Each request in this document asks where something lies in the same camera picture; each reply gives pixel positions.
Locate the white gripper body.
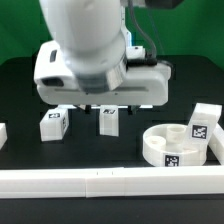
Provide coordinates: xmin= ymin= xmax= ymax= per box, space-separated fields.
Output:
xmin=34 ymin=41 xmax=172 ymax=106

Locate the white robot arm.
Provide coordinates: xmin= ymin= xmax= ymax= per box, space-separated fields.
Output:
xmin=34 ymin=0 xmax=183 ymax=106

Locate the white marker sheet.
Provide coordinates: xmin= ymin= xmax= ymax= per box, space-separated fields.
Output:
xmin=57 ymin=104 xmax=153 ymax=110

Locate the white U-shaped fence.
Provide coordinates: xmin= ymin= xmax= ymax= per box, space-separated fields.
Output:
xmin=0 ymin=122 xmax=224 ymax=200

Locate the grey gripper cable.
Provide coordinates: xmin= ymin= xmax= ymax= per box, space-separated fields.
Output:
xmin=127 ymin=0 xmax=158 ymax=64

